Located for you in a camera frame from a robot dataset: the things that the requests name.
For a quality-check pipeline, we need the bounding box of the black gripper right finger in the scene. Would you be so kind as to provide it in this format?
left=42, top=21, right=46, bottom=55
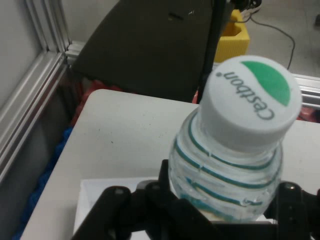
left=264, top=181, right=320, bottom=240

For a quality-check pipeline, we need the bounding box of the black metal stand bar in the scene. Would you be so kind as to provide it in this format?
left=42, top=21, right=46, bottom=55
left=196, top=0, right=234, bottom=104

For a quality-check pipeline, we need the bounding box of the black device with white cables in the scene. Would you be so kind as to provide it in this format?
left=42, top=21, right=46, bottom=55
left=231, top=0, right=263, bottom=16

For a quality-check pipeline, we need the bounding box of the Cestbon water bottle white cap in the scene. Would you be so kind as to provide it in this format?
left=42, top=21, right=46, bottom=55
left=167, top=54, right=303, bottom=222

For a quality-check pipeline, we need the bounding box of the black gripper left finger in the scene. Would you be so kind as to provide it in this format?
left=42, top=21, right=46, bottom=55
left=72, top=159, right=214, bottom=240

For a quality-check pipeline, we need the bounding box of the aluminium frame post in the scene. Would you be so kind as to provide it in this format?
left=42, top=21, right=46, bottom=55
left=24, top=0, right=73, bottom=54

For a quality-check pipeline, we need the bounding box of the white plastic box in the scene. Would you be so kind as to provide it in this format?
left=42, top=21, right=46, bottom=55
left=73, top=176, right=277, bottom=240

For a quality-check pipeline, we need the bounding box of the yellow ribbed plastic box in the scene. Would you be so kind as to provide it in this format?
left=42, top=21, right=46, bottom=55
left=213, top=9, right=251, bottom=64

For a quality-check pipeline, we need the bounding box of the blue foam mat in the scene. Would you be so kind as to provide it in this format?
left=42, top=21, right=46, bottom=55
left=12, top=126, right=74, bottom=240

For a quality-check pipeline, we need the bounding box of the thin grey cable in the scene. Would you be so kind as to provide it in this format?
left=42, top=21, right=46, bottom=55
left=243, top=13, right=296, bottom=71

